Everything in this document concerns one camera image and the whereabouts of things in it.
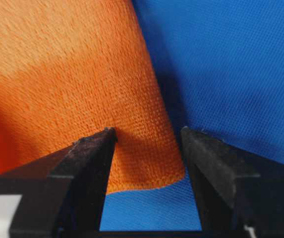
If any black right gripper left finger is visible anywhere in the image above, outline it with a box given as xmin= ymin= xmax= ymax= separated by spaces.
xmin=0 ymin=127 xmax=117 ymax=238

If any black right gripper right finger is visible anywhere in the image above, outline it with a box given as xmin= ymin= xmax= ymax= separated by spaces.
xmin=181 ymin=127 xmax=284 ymax=238

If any orange microfiber towel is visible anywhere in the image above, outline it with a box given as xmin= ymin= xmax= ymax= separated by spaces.
xmin=0 ymin=0 xmax=185 ymax=193

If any blue table cloth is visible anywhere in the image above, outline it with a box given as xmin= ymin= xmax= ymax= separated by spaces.
xmin=98 ymin=0 xmax=284 ymax=238

